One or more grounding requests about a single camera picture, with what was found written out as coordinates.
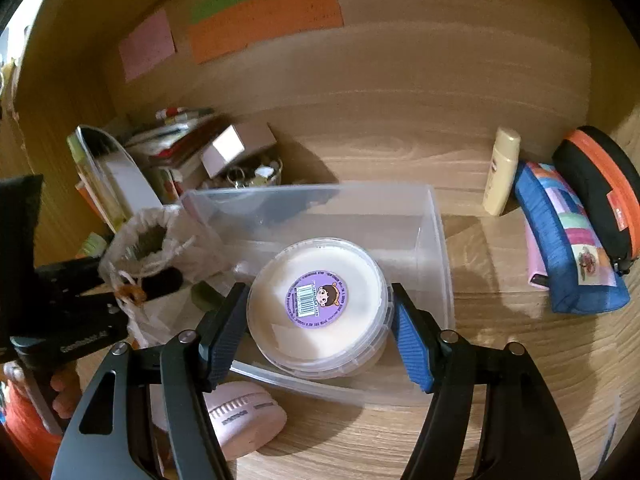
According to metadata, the pink sticky note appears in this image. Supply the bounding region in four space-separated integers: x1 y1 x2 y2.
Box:
118 9 177 84

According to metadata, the metal bowl of trinkets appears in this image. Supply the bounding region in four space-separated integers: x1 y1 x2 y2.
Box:
215 157 283 190

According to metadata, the round white tub purple label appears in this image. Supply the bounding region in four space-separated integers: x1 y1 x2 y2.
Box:
246 238 391 379

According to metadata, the blue patchwork pencil case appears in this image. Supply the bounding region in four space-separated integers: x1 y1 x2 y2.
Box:
515 161 632 315

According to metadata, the stack of books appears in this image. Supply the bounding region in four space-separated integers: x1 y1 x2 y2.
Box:
125 112 226 198

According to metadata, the clear plastic bag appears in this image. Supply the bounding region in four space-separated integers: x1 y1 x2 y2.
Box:
98 257 201 348

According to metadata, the pink flat pouch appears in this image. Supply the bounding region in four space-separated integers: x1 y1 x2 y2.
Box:
525 217 551 288

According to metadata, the small pink white box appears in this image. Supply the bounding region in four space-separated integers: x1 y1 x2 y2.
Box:
200 121 277 178

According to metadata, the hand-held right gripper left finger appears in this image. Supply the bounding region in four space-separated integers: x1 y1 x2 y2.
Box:
50 282 251 480

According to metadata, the black orange zip case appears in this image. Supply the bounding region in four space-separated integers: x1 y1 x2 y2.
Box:
552 126 640 276

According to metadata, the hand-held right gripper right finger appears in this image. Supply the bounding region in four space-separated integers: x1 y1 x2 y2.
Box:
390 282 583 480

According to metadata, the pink oval device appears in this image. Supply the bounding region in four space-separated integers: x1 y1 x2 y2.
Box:
150 381 288 461

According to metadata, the pale yellow lotion bottle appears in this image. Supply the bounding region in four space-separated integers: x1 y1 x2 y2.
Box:
482 127 522 217

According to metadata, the small green packet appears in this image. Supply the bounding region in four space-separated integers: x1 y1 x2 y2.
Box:
81 232 109 259

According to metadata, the orange sticky note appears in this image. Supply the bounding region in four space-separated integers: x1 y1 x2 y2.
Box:
189 0 345 65

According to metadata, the person's left forearm orange sleeve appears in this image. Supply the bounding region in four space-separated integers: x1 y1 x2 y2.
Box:
0 380 63 466

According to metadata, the person's left hand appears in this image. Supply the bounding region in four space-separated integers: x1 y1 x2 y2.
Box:
2 360 83 418

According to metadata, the wooden desktop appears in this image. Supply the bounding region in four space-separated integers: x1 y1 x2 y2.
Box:
65 105 640 480

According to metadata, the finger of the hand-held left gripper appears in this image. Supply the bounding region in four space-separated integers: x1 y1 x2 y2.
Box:
142 268 184 297
35 257 104 289

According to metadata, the clear plastic storage bin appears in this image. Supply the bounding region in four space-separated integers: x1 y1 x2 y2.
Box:
179 183 457 408

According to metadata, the white drawstring bag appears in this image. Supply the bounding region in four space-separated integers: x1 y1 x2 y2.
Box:
107 205 228 291

